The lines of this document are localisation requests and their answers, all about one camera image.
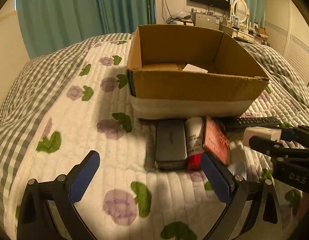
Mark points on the white power adapter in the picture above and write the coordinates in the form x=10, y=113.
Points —
x=273, y=134

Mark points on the black tv remote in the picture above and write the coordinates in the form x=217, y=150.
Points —
x=242, y=123

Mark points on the white floral quilted mat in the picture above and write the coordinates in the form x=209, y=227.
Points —
x=128, y=198

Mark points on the red patterned card box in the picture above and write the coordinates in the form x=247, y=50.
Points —
x=215, y=141

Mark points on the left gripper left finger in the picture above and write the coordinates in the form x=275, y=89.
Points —
x=80, y=176

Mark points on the grey metal case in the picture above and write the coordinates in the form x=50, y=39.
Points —
x=171, y=149

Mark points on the white bottle red cap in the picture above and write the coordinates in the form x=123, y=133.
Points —
x=194, y=128

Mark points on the teal window curtain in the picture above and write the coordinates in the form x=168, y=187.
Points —
x=49, y=25

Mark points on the silver small refrigerator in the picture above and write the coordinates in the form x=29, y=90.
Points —
x=205, y=21

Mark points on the brown cardboard box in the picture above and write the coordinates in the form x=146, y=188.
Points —
x=179, y=71

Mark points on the white oval mirror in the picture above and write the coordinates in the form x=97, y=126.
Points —
x=240, y=10

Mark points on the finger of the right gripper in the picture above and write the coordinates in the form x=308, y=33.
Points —
x=276, y=149
x=298, y=134

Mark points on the white louvred wardrobe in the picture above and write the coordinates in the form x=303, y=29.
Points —
x=288, y=35

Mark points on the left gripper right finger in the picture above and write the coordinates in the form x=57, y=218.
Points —
x=219, y=177

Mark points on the white dressing table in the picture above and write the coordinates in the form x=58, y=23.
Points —
x=239, y=35

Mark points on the grey checkered bedspread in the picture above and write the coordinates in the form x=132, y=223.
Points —
x=27, y=87

